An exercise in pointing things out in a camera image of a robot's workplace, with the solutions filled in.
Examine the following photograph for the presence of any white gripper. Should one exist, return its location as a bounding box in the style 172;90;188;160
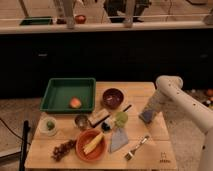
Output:
144;90;166;122

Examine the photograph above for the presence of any blue sponge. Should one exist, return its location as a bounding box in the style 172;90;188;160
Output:
139;110;153;123

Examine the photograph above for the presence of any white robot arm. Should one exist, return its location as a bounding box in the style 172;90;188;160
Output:
143;75;213;171

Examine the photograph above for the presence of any metal fork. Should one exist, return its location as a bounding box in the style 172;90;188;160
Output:
124;135;149;161

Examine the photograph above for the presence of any green plastic cup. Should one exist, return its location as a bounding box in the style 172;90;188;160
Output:
115;112;128;127

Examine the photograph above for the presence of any grey folded cloth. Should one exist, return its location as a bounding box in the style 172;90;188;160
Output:
109;128;129;153

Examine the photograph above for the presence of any dark purple bowl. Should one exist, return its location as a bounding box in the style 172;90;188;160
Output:
102;88;124;109

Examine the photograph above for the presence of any wooden block brush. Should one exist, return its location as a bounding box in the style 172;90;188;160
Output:
88;109;109;127

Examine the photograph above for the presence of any yellow corn cob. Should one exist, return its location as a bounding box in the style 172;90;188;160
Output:
83;133;104;154

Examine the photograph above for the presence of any orange bowl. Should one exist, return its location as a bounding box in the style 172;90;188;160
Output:
76;129;107;162

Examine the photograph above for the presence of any small metal cup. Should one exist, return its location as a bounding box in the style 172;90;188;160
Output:
74;115;88;130

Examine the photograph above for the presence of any red apple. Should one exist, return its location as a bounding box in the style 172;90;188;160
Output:
69;97;82;109

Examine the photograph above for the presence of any green plastic tray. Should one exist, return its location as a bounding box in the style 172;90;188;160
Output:
40;78;96;114

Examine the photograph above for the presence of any bunch of dark grapes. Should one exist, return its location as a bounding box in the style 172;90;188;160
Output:
52;140;76;161

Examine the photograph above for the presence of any clear container with lime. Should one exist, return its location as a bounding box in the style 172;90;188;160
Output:
39;117;57;136

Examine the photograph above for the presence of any red bowl on counter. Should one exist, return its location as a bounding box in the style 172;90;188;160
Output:
75;15;86;24

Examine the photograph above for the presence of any black stand left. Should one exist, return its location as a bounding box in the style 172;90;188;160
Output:
19;120;30;171

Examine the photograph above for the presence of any green tray on counter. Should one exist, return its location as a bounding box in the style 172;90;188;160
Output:
20;16;53;26

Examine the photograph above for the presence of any black handled utensil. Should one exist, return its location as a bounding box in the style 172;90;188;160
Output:
93;105;132;132

